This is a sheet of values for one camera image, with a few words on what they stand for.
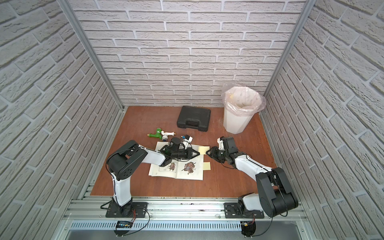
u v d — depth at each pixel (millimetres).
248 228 704
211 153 805
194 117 1066
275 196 425
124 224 720
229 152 700
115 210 634
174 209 764
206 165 902
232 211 738
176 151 791
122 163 509
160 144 954
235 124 954
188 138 874
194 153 878
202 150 906
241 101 1003
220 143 846
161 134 1010
